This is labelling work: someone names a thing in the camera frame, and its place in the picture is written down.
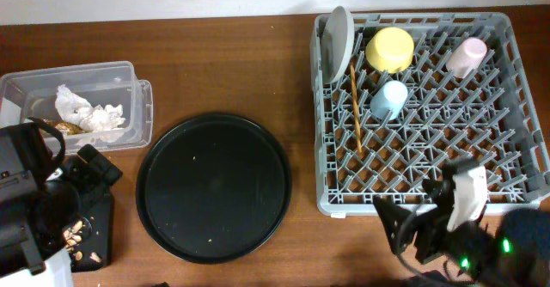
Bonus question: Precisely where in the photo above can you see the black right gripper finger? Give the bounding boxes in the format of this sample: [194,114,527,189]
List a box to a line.
[422,179,454,205]
[373,197,415,254]

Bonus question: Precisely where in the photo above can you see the white plate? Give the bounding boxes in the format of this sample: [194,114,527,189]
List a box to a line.
[321,6,354,84]

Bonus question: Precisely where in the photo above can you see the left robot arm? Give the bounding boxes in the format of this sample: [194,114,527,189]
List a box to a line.
[1,118,123,286]

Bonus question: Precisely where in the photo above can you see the gold foil wrapper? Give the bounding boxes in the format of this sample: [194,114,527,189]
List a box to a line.
[46,120,86,136]

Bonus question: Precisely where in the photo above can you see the pink cup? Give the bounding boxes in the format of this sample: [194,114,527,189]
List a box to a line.
[445,37,488,78]

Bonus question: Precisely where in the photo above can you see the grey plastic dishwasher rack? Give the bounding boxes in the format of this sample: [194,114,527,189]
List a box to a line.
[310,12,549,218]

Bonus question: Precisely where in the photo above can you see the white tissue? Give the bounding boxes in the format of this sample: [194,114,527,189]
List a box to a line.
[54,84,125,132]

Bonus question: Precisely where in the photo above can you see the food scraps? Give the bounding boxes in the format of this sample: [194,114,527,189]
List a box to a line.
[63,217,99,264]

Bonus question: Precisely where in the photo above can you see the black round tray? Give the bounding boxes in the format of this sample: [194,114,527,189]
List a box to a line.
[136,113,292,264]

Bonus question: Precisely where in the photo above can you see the wooden chopstick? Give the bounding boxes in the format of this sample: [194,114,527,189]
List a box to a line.
[350,59,363,153]

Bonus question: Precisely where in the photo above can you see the yellow bowl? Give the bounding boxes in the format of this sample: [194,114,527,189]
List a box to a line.
[365,27,414,74]

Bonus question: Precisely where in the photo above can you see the clear plastic waste bin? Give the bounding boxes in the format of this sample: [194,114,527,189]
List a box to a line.
[1,61,153,155]

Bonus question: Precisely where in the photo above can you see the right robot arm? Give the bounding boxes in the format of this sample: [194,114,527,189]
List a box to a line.
[373,158,549,286]

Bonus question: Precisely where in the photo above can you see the black rectangular bin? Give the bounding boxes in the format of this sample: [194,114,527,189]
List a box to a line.
[63,192,114,273]

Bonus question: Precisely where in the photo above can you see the light blue cup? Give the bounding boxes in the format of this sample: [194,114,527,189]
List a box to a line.
[370,81,408,120]

